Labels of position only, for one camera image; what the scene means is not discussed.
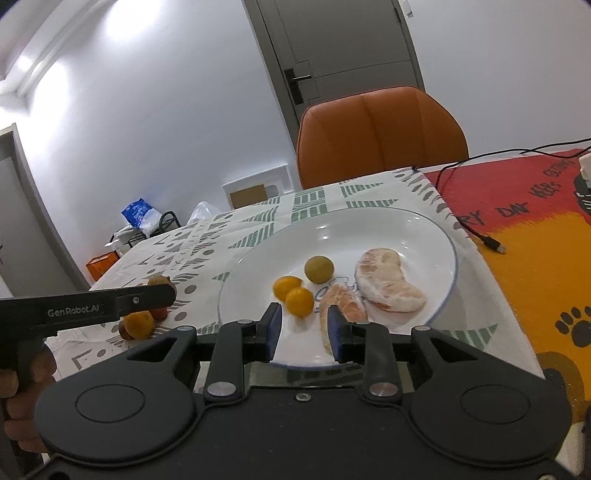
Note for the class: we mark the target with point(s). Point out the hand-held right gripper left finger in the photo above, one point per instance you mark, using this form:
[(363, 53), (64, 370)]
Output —
[(275, 323)]

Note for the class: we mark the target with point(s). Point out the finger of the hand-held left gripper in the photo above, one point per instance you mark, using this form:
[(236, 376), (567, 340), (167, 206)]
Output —
[(147, 299)]

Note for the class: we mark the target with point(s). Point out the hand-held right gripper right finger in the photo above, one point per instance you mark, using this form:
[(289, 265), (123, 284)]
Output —
[(334, 332)]

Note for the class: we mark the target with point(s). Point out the green round fruit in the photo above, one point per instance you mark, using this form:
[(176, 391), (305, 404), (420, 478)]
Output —
[(159, 280), (319, 269)]

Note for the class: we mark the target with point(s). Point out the large orange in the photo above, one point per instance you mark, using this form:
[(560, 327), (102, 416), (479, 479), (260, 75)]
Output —
[(138, 324)]

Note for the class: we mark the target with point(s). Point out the small orange kumquat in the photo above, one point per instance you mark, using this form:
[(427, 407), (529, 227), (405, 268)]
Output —
[(299, 302), (285, 286)]

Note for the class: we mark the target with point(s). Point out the small peeled pomelo segment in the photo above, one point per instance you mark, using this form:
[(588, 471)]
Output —
[(344, 300)]

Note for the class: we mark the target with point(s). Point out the large peeled pomelo segment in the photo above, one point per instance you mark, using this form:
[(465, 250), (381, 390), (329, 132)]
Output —
[(390, 286)]

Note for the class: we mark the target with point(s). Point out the white enamel plate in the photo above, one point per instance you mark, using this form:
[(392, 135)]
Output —
[(277, 249)]

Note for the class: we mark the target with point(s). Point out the person's left hand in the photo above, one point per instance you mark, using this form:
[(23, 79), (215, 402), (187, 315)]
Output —
[(25, 401)]

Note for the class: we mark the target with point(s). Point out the orange paper bag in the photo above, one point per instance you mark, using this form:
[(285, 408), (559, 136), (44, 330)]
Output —
[(101, 266)]

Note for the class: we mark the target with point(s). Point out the patterned tablecloth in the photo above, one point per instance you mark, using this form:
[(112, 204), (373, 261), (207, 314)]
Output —
[(194, 258)]

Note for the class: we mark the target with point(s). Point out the blue plastic bag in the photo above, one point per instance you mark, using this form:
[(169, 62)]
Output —
[(137, 212)]

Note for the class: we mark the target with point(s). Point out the grey door with plain front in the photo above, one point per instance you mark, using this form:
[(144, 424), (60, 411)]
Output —
[(23, 221)]

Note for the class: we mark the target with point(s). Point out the white plastic bag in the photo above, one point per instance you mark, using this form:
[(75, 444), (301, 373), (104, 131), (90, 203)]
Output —
[(205, 213)]

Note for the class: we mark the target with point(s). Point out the orange leather chair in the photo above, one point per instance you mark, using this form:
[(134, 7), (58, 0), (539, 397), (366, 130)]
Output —
[(378, 134)]

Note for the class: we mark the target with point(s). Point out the red orange printed mat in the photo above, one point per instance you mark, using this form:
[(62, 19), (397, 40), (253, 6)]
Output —
[(531, 277)]

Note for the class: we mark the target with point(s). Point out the black door lock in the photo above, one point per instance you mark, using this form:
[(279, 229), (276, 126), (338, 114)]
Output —
[(293, 85)]

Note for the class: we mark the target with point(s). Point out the white box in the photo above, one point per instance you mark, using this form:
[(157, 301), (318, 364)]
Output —
[(585, 166)]

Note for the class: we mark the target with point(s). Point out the white wall switch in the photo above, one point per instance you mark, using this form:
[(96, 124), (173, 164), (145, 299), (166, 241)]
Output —
[(407, 8)]

